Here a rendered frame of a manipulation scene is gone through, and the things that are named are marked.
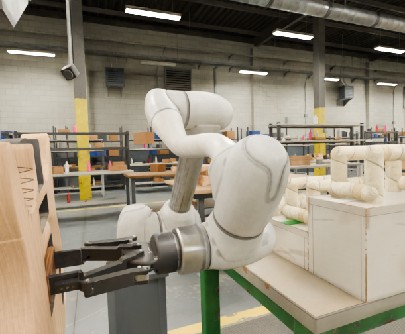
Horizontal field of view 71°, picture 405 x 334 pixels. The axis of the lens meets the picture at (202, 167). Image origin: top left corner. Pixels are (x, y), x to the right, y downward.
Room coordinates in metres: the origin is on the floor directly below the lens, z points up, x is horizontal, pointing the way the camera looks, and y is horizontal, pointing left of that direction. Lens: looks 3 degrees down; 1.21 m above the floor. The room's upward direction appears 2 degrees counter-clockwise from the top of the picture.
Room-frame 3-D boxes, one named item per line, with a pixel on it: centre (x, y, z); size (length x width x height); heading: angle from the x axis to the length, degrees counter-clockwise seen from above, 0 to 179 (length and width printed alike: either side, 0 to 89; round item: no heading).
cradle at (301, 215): (0.71, -0.24, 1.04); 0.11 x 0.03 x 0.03; 21
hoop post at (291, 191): (0.76, -0.24, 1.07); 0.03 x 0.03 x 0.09
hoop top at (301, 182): (0.79, -0.32, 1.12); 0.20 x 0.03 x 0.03; 110
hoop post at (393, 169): (0.67, -0.45, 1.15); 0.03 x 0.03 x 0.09
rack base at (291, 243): (0.75, -0.33, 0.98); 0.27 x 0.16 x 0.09; 111
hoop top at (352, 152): (0.64, -0.37, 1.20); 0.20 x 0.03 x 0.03; 110
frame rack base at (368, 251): (0.60, -0.39, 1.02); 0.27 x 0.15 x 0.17; 111
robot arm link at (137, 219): (1.29, 0.31, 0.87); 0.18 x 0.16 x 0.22; 115
